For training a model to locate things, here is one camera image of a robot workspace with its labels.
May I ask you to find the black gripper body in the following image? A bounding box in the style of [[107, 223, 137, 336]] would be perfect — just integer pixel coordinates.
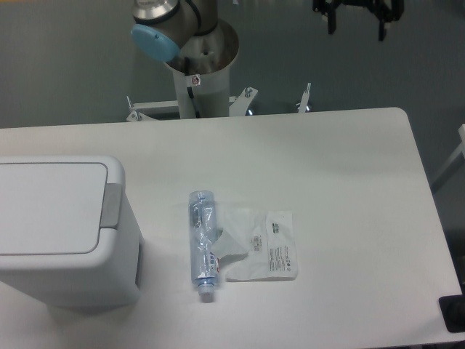
[[312, 0, 405, 15]]

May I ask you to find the white pedal trash can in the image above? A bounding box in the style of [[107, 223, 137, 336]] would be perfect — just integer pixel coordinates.
[[1, 155, 144, 308]]

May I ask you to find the crushed clear plastic bottle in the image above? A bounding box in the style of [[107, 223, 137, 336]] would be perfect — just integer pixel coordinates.
[[188, 190, 219, 303]]

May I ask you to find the torn white plastic wrapper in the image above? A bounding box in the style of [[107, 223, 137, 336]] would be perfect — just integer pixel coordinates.
[[211, 206, 299, 282]]

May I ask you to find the black object at table edge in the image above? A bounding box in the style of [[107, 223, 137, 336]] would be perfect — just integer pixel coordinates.
[[439, 294, 464, 333]]

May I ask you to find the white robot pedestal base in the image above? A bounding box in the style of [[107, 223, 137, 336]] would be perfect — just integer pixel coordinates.
[[126, 17, 312, 123]]

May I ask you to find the white frame at right edge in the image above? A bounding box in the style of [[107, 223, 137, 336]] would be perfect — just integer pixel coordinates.
[[430, 124, 464, 194]]

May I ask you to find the black cable on pedestal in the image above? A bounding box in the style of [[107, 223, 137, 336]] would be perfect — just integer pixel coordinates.
[[183, 56, 201, 119]]

